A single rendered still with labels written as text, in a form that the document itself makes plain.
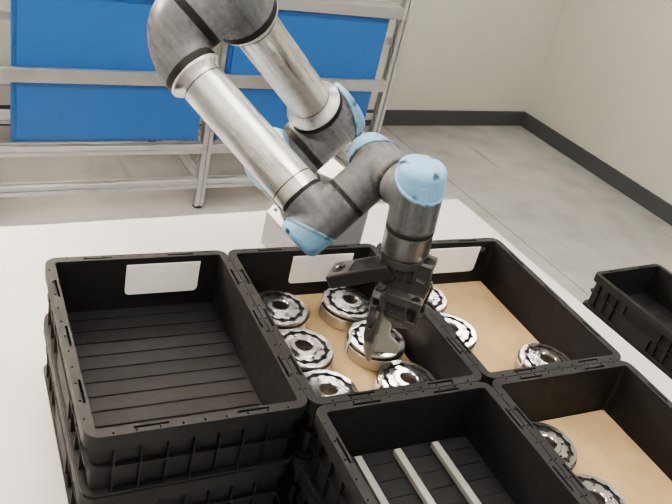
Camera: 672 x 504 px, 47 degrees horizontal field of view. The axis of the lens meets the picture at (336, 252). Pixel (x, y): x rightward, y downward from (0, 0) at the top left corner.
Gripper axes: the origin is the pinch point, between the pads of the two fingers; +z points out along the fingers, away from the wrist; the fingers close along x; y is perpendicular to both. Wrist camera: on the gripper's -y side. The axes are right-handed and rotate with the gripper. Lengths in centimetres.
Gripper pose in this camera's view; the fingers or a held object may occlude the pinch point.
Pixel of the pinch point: (371, 343)
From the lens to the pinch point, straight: 132.0
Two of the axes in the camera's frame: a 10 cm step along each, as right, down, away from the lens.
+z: -1.3, 8.1, 5.6
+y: 9.2, 3.1, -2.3
